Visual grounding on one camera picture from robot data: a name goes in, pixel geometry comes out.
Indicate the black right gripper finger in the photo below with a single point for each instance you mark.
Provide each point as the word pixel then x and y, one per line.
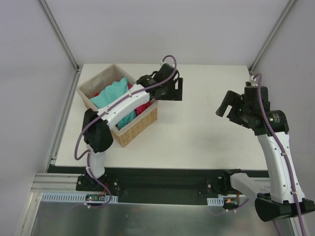
pixel 232 99
pixel 221 110

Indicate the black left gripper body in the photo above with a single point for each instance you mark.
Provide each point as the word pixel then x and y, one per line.
pixel 177 89

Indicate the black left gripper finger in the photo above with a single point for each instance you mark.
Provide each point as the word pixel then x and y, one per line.
pixel 171 96
pixel 178 84

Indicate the pink t shirt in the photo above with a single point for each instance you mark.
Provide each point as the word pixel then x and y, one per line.
pixel 142 108

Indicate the wicker basket with cloth liner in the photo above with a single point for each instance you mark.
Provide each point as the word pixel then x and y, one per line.
pixel 99 82

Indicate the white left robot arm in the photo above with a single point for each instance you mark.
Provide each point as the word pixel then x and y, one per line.
pixel 97 125

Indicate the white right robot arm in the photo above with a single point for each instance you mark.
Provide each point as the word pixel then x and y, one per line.
pixel 285 198

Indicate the teal t shirt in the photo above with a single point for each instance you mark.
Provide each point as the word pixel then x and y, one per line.
pixel 109 95

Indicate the right white cable duct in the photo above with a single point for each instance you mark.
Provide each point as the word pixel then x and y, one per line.
pixel 215 202

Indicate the white cable duct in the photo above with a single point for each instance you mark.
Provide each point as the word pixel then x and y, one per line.
pixel 78 198
pixel 215 202

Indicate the left white cable duct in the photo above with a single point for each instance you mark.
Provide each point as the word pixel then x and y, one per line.
pixel 78 198

